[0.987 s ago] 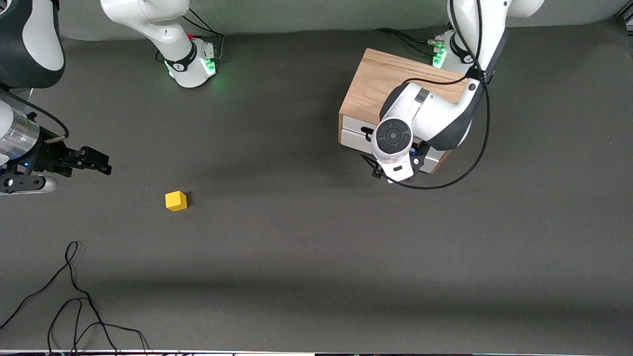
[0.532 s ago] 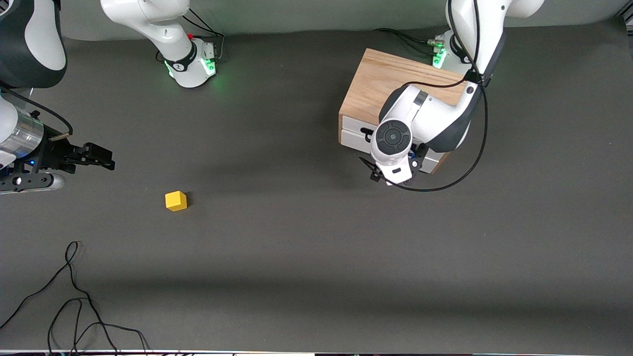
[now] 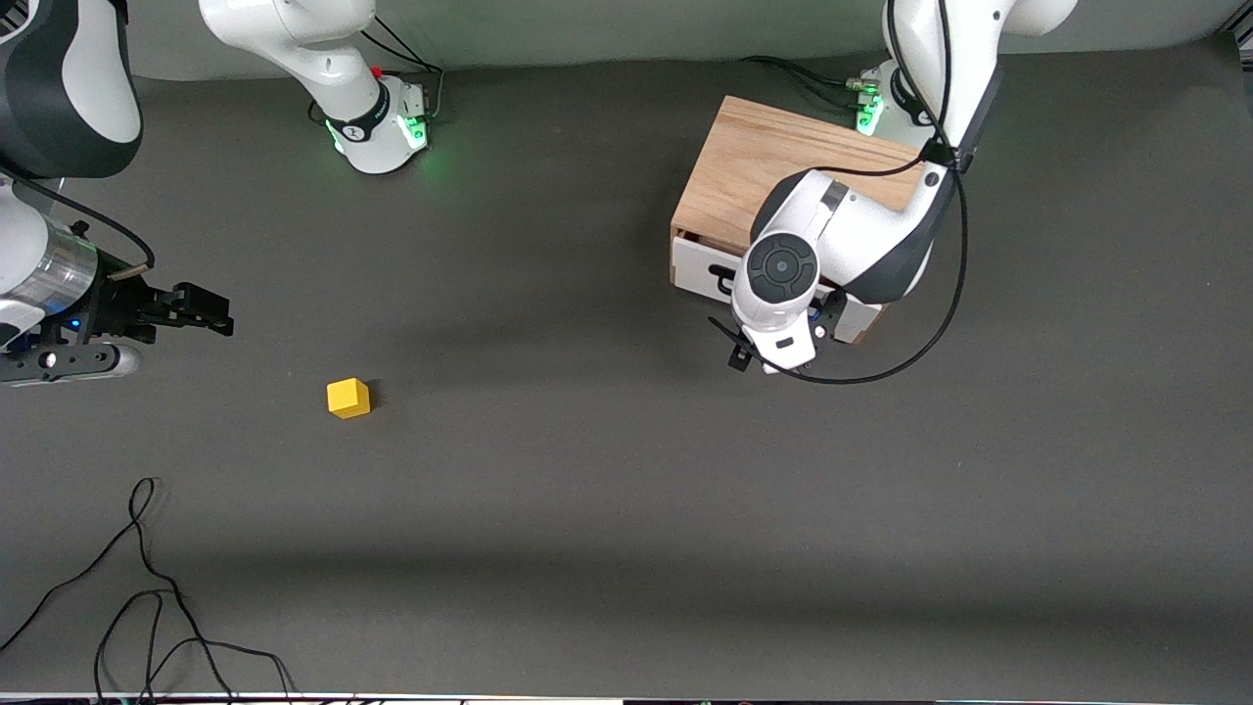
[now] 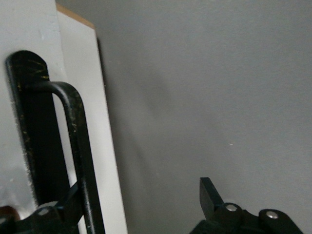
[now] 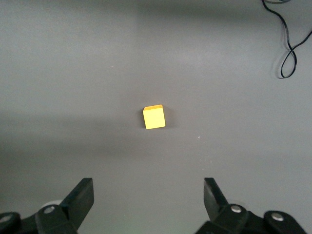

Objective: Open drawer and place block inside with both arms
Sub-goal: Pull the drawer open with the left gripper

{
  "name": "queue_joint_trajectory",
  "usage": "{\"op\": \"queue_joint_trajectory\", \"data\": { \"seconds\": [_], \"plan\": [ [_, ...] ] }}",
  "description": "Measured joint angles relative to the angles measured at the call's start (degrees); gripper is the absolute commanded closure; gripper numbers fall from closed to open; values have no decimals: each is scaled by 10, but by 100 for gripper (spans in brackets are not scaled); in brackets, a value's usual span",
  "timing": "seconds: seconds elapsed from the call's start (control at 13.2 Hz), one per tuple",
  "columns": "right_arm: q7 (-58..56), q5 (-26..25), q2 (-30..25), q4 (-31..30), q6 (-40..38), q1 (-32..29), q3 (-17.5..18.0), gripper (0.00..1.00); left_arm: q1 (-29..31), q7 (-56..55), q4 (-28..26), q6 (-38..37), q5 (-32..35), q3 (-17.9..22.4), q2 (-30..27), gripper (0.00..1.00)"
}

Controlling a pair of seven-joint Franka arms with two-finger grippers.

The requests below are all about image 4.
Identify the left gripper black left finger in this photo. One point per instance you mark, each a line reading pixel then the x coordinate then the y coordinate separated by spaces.
pixel 48 219

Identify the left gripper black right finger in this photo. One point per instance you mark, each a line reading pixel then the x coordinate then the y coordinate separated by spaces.
pixel 209 195

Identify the wooden drawer with white front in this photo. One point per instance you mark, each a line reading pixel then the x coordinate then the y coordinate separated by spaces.
pixel 26 29

